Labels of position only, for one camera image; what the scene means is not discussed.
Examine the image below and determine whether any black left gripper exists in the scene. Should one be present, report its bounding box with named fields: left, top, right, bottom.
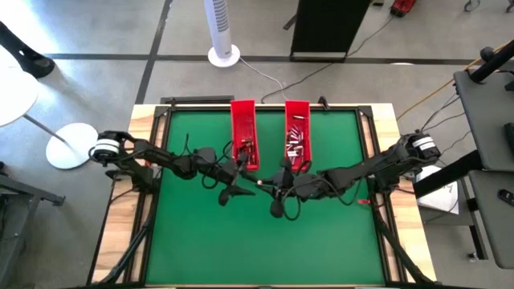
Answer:
left=215, top=153, right=259, bottom=208

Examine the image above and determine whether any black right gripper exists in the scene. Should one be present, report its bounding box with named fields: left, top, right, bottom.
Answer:
left=261, top=157, right=312, bottom=220

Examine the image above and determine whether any red plastic bin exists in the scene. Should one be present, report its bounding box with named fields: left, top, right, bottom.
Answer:
left=284, top=100, right=313, bottom=174
left=230, top=99, right=261, bottom=173

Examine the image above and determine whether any green table mat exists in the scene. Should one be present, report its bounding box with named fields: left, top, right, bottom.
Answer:
left=145, top=107, right=387, bottom=287

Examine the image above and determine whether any white tower fan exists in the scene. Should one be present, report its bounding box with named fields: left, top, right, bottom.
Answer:
left=203, top=0, right=242, bottom=68

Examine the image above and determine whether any white paper sheet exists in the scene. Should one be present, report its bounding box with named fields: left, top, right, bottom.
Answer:
left=415, top=165, right=460, bottom=216

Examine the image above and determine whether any black divider panel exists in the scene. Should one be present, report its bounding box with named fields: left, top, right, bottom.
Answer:
left=283, top=0, right=373, bottom=63

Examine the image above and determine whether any black table beam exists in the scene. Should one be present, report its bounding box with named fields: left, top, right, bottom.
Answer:
left=413, top=150, right=483, bottom=200

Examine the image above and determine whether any red black device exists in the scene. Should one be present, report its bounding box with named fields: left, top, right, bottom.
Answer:
left=390, top=0, right=418, bottom=18

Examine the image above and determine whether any grey side table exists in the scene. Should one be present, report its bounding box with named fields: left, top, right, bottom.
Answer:
left=453, top=59, right=514, bottom=270

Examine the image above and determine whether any grey metal cart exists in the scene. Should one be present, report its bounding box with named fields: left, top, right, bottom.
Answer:
left=0, top=160, right=66, bottom=289

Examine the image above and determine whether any black flat device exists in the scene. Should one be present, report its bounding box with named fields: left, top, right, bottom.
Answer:
left=504, top=122, right=514, bottom=153

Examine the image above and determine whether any black knobbed pole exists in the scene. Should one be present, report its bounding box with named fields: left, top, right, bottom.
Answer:
left=469, top=39, right=514, bottom=84

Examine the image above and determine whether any black chair leg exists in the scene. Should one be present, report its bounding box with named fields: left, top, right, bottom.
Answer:
left=0, top=19, right=56, bottom=79

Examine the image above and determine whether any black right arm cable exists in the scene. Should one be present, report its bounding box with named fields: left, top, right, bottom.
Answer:
left=280, top=160, right=362, bottom=222

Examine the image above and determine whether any white fan cord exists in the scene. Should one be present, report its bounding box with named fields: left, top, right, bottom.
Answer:
left=239, top=57, right=291, bottom=102

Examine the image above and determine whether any black floor cable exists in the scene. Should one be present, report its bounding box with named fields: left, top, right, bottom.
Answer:
left=260, top=15, right=397, bottom=104

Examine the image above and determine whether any black frame strut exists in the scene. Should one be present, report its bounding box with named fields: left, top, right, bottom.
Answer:
left=96, top=206, right=156, bottom=287
left=373, top=208, right=434, bottom=287

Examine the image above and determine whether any yellow floor cable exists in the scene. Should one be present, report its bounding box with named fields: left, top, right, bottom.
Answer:
left=397, top=39, right=514, bottom=121

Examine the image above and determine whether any white round pedestal table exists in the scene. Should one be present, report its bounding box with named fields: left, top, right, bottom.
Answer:
left=0, top=66, right=100, bottom=170

